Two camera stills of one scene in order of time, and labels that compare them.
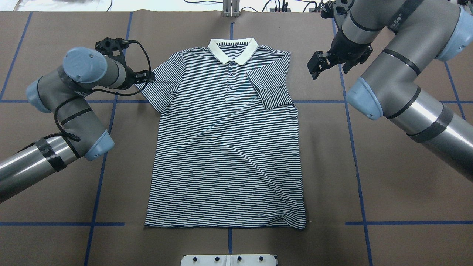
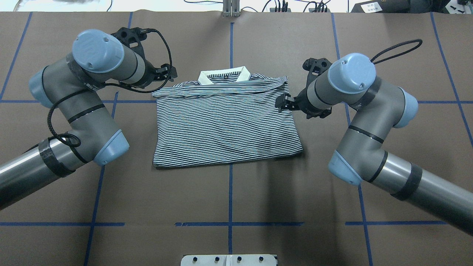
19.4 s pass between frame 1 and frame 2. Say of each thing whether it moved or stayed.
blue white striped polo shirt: moved
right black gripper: moved
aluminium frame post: stayed
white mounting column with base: stayed
